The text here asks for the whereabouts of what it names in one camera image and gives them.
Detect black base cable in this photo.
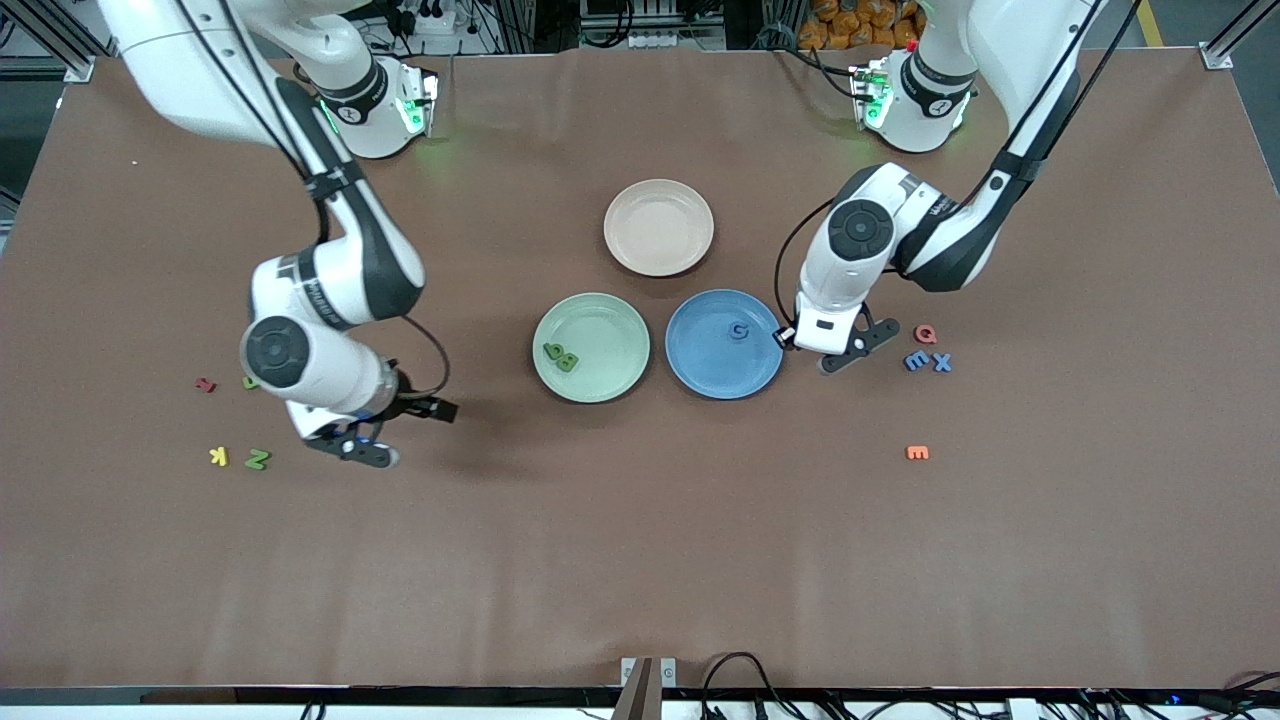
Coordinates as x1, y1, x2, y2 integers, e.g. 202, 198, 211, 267
780, 25, 863, 101

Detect aluminium frame strut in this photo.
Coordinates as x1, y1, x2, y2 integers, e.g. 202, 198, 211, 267
0, 0, 116, 83
1200, 0, 1280, 71

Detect white power strip with plugs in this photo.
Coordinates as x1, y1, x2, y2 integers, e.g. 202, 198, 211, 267
395, 0, 456, 36

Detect grey metal mounting bracket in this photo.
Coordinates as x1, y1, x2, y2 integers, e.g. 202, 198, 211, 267
610, 657, 679, 720

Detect blue plate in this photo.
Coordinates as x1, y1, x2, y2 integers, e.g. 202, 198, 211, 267
665, 289, 785, 401

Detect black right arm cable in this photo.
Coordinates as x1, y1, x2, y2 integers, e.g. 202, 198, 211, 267
215, 0, 451, 401

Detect beige plate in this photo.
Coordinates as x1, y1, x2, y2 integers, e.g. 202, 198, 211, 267
603, 179, 716, 278

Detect pile of orange fruit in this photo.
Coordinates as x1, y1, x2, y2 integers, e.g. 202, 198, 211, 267
800, 0, 926, 51

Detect green plate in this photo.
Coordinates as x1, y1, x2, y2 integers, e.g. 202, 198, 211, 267
533, 292, 652, 405

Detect brown table mat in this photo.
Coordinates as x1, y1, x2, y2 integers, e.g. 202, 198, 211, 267
0, 48, 1280, 691

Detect black looped cable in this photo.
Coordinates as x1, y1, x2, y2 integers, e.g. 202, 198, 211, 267
700, 652, 801, 720

